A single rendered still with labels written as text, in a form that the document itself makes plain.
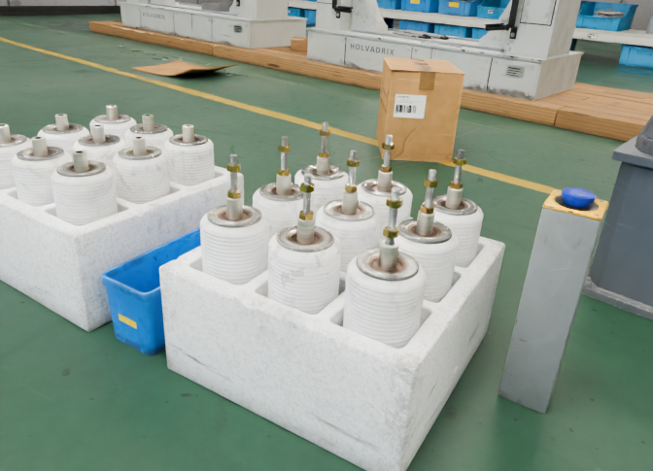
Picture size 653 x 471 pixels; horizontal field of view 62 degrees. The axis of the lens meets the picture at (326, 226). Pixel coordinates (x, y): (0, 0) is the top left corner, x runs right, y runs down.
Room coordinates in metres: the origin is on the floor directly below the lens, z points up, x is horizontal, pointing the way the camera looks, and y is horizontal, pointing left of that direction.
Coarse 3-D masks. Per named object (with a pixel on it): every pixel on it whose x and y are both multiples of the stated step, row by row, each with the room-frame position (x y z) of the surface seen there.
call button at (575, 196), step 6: (564, 192) 0.66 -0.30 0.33; (570, 192) 0.66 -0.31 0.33; (576, 192) 0.66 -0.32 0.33; (582, 192) 0.66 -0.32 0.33; (588, 192) 0.66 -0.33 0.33; (564, 198) 0.67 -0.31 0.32; (570, 198) 0.65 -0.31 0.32; (576, 198) 0.65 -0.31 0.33; (582, 198) 0.64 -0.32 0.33; (588, 198) 0.64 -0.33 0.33; (594, 198) 0.65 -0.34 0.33; (570, 204) 0.65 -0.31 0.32; (576, 204) 0.65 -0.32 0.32; (582, 204) 0.65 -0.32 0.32; (588, 204) 0.65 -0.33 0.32
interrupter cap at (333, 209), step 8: (336, 200) 0.77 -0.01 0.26; (328, 208) 0.74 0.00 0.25; (336, 208) 0.75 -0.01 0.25; (360, 208) 0.75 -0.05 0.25; (368, 208) 0.75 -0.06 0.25; (328, 216) 0.72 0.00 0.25; (336, 216) 0.71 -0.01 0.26; (344, 216) 0.71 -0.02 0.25; (352, 216) 0.72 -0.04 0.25; (360, 216) 0.72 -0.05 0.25; (368, 216) 0.72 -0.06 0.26
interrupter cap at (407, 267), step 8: (360, 256) 0.59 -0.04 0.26; (368, 256) 0.59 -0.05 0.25; (376, 256) 0.60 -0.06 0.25; (400, 256) 0.60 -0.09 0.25; (408, 256) 0.60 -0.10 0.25; (360, 264) 0.57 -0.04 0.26; (368, 264) 0.58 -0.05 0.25; (376, 264) 0.58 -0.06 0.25; (400, 264) 0.58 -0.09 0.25; (408, 264) 0.58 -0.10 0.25; (416, 264) 0.58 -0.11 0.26; (368, 272) 0.55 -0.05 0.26; (376, 272) 0.56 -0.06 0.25; (384, 272) 0.56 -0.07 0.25; (392, 272) 0.56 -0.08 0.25; (400, 272) 0.56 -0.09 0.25; (408, 272) 0.56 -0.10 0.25; (416, 272) 0.56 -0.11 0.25; (384, 280) 0.54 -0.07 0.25; (392, 280) 0.54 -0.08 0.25; (400, 280) 0.55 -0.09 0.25
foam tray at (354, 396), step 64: (192, 256) 0.70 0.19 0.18; (192, 320) 0.64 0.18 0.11; (256, 320) 0.58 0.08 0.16; (320, 320) 0.56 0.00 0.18; (448, 320) 0.58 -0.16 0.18; (256, 384) 0.58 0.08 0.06; (320, 384) 0.53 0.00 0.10; (384, 384) 0.49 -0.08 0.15; (448, 384) 0.62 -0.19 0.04; (384, 448) 0.49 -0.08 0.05
